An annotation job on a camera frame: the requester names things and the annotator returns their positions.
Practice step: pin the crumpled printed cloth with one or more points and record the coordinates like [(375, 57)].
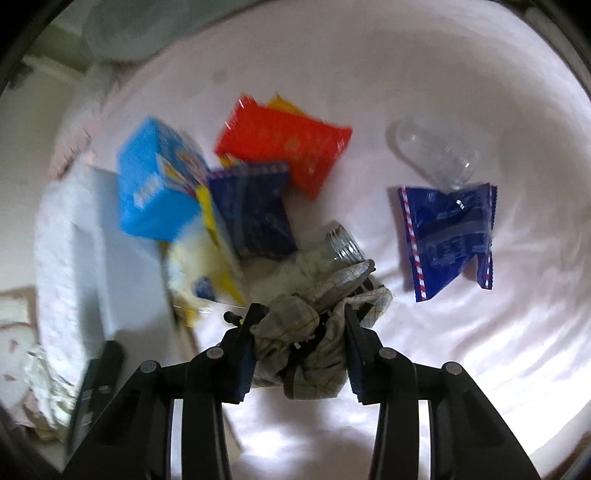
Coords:
[(46, 387)]

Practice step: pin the red snack packet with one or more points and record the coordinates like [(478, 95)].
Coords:
[(281, 143)]

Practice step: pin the glass jar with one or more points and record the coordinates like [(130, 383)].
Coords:
[(341, 244)]

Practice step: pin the blue striped-edge snack packet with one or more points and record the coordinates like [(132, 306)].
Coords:
[(254, 212), (443, 235)]

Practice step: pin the floral bed sheet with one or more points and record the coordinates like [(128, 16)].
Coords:
[(74, 138)]

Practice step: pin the grey-green pillow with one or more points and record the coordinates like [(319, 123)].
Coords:
[(124, 32)]

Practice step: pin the clear plastic bottle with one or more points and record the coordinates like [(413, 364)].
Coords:
[(429, 147)]

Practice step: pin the yellow snack packet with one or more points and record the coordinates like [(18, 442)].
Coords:
[(286, 105)]

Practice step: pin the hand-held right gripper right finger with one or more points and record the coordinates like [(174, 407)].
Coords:
[(358, 364)]

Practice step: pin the white printed bedding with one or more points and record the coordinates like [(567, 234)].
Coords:
[(14, 350)]

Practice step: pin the checked cloth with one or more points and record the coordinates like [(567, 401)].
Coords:
[(295, 318)]

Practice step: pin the white storage box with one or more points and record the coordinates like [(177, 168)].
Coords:
[(92, 277)]

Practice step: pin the blue printed carton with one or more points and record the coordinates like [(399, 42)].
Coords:
[(147, 184)]

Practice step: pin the yellow and white bag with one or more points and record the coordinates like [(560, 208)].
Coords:
[(194, 258)]

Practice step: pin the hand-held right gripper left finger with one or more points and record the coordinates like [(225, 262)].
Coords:
[(244, 364)]

